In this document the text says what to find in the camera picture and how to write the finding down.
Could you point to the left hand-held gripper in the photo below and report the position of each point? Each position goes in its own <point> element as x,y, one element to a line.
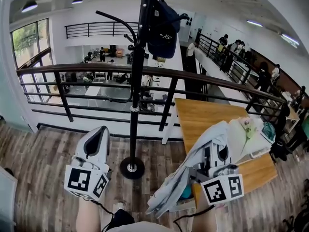
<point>78,180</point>

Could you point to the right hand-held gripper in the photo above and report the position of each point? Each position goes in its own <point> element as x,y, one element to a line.
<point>216,192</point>

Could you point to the light grey garment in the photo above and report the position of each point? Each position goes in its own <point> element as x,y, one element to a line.
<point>173,185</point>

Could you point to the black coat rack stand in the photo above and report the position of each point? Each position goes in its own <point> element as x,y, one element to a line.
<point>137,81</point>

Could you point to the person's right forearm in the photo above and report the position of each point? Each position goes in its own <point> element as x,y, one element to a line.
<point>204,219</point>

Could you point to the person's left forearm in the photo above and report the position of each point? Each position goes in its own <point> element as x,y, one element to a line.
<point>88,216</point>

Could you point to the pale flower bunch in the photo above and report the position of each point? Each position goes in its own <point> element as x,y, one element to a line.
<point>247,129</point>

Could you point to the white slatted box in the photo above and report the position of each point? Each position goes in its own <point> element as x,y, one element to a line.
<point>258,144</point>

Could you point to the wooden table with white legs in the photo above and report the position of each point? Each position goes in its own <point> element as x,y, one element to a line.
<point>198,120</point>

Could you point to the blue bucket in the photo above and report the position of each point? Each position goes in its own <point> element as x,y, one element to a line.
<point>187,192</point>

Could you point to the teal packet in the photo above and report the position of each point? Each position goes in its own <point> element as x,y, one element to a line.
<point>268,131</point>

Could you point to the person's grey shoe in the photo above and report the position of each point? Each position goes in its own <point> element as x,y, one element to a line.
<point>121,206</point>

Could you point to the person's black trouser leg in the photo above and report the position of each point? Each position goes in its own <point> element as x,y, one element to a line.
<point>122,217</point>

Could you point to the black railing with brown handrail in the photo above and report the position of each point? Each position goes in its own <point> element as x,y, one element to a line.
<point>96,68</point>

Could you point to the small wooden desk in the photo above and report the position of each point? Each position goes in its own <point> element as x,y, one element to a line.
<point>290,116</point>

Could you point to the person's light grey shirt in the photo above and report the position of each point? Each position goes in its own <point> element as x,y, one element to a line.
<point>137,227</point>

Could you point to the white framed panel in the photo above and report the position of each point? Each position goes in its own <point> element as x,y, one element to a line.
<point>7,197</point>

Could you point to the black walkway railing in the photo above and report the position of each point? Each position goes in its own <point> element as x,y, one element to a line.
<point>210,39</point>

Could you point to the black balcony railing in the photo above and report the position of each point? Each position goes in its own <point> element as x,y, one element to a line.
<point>101,23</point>

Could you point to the large window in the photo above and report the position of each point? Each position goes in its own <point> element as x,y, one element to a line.
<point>26,40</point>

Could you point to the navy blue cap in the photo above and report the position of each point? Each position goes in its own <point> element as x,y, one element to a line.
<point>164,35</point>

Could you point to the ceiling light strip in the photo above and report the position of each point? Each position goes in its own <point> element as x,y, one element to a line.
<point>290,40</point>
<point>255,23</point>

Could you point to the dark pendant lamp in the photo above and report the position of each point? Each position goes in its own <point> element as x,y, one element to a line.
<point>29,6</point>
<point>77,1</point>

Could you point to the glass partition with white frame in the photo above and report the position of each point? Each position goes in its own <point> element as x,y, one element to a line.
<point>7,93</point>

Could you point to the black wall-mounted shapes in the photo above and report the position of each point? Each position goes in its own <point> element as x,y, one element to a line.
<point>189,20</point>

